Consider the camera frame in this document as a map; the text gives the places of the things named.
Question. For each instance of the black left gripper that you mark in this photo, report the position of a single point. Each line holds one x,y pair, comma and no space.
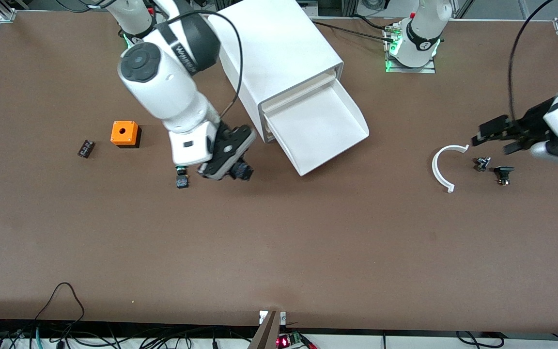
532,120

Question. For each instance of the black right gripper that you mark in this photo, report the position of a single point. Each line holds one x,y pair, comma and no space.
180,170

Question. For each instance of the white cabinet drawer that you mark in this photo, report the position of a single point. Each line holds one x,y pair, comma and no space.
298,89
317,131

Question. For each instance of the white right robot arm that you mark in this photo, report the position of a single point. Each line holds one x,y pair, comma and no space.
167,92

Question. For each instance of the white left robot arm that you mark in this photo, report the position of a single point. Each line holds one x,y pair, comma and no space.
419,44

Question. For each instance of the black push button part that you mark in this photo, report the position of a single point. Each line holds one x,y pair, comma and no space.
503,170

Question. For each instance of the green push button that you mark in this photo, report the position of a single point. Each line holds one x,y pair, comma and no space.
182,182

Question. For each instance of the white drawer cabinet shell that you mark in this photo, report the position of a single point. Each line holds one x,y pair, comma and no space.
279,43

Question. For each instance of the small grey metal part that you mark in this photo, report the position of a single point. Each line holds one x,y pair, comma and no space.
483,163

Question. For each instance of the orange box with hole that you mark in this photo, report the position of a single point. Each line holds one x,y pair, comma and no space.
125,132

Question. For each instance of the black contact block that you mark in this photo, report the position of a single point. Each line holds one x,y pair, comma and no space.
85,148

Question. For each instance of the circuit board with red light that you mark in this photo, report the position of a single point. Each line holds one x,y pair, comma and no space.
286,341

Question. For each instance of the white curved plastic bracket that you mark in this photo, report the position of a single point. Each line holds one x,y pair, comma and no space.
435,169

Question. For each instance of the grey metal post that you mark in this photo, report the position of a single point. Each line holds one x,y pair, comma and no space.
267,334

